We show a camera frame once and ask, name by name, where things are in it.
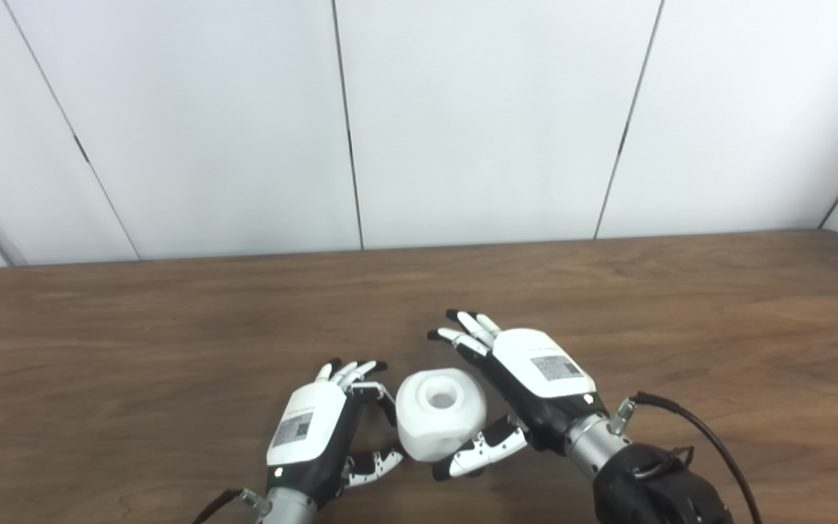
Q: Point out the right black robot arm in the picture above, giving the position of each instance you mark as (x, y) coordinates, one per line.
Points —
(652, 487)

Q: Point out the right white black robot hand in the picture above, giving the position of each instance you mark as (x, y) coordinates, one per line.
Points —
(535, 371)

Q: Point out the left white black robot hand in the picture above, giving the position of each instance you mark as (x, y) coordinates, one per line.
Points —
(306, 429)

